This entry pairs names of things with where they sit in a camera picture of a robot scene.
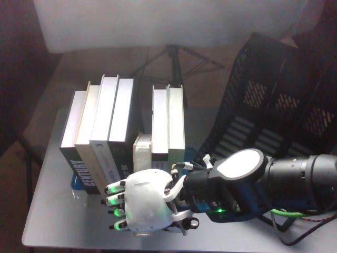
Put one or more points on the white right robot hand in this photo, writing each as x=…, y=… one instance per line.
x=144, y=200

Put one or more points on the light green book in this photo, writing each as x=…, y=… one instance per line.
x=176, y=118

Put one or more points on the black book white title spine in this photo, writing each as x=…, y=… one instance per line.
x=72, y=118

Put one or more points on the blue book stand tray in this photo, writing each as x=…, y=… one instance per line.
x=77, y=184

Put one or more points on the cream spine book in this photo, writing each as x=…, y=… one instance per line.
x=88, y=118

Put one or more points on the tan hardcover book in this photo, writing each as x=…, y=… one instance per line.
x=142, y=155

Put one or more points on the black three-slot file rack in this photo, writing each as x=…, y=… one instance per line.
x=263, y=66

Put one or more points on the black and white spine book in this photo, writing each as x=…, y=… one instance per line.
x=160, y=118

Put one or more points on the black tripod stand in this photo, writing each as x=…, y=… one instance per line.
x=176, y=68

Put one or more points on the black book thin white lettering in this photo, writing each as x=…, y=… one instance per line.
x=121, y=110

